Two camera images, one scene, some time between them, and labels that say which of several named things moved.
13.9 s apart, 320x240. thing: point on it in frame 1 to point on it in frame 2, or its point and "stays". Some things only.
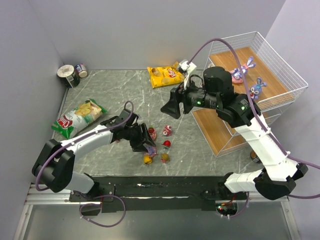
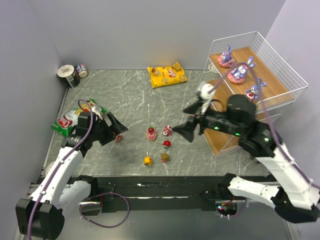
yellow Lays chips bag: x=161 y=76 stays
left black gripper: x=136 y=136 to x=104 y=129
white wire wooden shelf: x=244 y=73 stays
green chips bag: x=73 y=120 stays
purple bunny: x=152 y=151 to x=225 y=60
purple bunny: x=236 y=75 stays
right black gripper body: x=181 y=99 to x=197 y=120
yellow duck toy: x=147 y=159 stays
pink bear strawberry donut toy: x=152 y=131 stays
